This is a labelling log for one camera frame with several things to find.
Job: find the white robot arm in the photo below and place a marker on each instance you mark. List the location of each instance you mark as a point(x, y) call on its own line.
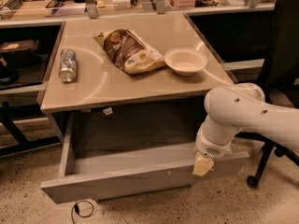
point(236, 108)

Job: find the long background workbench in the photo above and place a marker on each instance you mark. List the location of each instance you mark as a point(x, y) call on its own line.
point(31, 16)

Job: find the black office chair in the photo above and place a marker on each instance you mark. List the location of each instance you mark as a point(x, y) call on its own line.
point(281, 65)

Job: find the coiled soldering stand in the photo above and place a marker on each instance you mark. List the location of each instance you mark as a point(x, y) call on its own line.
point(8, 8)

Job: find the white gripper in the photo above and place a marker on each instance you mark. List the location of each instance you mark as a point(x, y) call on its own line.
point(211, 147)

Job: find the brown chip bag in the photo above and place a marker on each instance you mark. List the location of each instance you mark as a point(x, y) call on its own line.
point(129, 52)

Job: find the white paper bowl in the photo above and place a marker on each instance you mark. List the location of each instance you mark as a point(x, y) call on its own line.
point(185, 61)

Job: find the grey top drawer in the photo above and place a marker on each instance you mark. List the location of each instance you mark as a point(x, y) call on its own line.
point(88, 172)

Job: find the grey drawer cabinet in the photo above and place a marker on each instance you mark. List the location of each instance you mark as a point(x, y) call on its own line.
point(127, 134)

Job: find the silver soda can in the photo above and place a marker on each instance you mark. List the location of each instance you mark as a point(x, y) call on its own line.
point(68, 66)

